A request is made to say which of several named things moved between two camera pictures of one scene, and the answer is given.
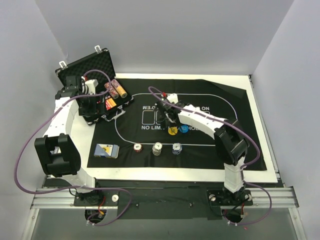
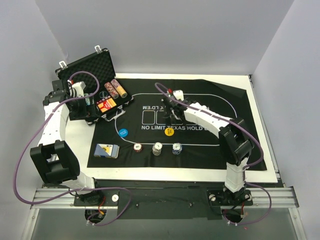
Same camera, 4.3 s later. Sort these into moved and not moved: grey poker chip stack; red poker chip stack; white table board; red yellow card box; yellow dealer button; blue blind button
Moved: yellow dealer button; blue blind button
Not moved: red yellow card box; grey poker chip stack; white table board; red poker chip stack
